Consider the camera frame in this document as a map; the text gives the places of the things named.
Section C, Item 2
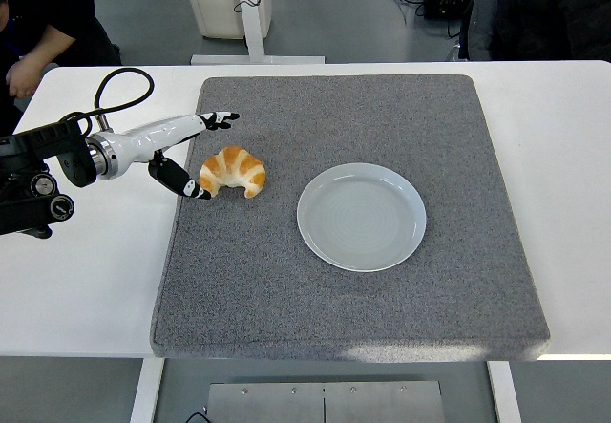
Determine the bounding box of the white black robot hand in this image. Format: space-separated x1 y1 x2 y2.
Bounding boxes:
102 110 242 201

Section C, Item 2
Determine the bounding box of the person's hand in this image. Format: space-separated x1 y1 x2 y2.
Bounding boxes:
6 57 39 100

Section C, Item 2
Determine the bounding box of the golden croissant bread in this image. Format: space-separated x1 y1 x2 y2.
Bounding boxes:
199 144 267 200

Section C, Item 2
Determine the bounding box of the grey round plate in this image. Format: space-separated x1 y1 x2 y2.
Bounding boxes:
296 162 428 273

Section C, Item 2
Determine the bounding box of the grey metal plate with screws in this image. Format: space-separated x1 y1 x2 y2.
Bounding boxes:
205 380 446 423

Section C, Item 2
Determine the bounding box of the white stand with flat base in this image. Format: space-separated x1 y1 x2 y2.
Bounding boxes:
190 0 327 65

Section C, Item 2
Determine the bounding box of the white table leg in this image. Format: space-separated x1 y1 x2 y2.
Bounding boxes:
486 360 524 423
129 358 166 423

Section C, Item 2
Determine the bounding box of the grey felt mat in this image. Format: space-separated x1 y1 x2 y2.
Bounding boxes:
150 74 552 363

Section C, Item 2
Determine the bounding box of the person in dark coat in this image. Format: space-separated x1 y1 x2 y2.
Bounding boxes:
460 0 611 61

